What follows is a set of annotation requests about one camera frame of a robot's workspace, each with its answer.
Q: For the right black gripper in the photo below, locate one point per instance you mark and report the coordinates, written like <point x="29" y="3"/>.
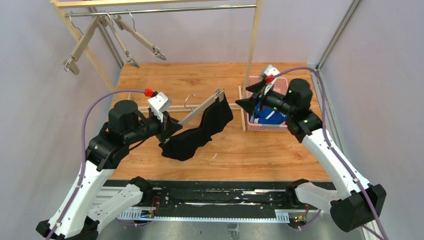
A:
<point x="259" y="98"/>

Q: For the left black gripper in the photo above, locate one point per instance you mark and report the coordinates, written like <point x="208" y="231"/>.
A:
<point x="164" y="127"/>

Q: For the black underwear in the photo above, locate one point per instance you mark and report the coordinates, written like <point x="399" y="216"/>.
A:
<point x="184" y="145"/>

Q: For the blue underwear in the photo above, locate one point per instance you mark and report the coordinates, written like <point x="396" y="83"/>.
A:
<point x="266" y="116"/>

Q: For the hanger holding black underwear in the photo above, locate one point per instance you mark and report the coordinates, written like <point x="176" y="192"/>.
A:
<point x="219" y="94"/>

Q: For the beige clip hanger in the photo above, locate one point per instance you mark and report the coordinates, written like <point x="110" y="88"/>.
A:
<point x="129" y="60"/>

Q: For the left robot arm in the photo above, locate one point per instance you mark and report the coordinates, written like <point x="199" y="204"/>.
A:
<point x="76" y="218"/>

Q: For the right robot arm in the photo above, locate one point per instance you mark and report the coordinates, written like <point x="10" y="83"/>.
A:
<point x="355" y="201"/>

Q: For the empty hanger on rack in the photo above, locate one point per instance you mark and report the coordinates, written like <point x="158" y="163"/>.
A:
<point x="70" y="64"/>

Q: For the pink plastic basket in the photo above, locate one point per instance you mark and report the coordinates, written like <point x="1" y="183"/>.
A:
<point x="280" y="86"/>

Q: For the wooden clothes rack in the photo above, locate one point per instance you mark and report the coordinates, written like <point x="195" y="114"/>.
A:
<point x="61" y="7"/>

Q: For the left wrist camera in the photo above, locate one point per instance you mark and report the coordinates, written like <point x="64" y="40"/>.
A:
<point x="158" y="105"/>

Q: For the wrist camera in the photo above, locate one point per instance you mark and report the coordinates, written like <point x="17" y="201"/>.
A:
<point x="269" y="76"/>
<point x="158" y="105"/>

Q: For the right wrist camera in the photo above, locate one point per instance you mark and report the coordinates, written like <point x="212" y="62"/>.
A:
<point x="269" y="76"/>

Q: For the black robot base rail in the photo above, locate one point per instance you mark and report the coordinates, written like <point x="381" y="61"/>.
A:
<point x="218" y="201"/>

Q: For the aluminium frame post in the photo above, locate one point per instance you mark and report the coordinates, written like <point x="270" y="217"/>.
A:
<point x="346" y="19"/>

